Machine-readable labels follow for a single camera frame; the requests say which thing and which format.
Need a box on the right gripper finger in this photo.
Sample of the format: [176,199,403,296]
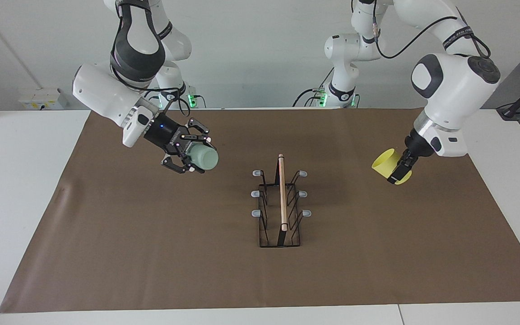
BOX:
[161,153,206,175]
[182,118,218,150]

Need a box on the black wire cup rack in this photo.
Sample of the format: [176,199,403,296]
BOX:
[251,154,308,248]

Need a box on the pale green plastic cup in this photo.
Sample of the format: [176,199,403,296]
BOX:
[183,144,220,173]

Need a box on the white wall socket box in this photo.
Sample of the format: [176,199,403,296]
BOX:
[19,88,67,110]

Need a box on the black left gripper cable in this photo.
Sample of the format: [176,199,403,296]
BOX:
[373,0,492,60]

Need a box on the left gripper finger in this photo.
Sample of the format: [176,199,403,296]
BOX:
[387,151,418,186]

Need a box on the yellow plastic cup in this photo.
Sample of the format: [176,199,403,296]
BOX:
[371,149,413,185]

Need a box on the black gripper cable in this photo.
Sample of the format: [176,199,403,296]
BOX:
[373,0,492,60]
[145,86,193,119]

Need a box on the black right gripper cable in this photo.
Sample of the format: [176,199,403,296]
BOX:
[145,86,193,119]

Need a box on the brown paper table mat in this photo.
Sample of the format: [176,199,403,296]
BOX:
[0,107,520,313]

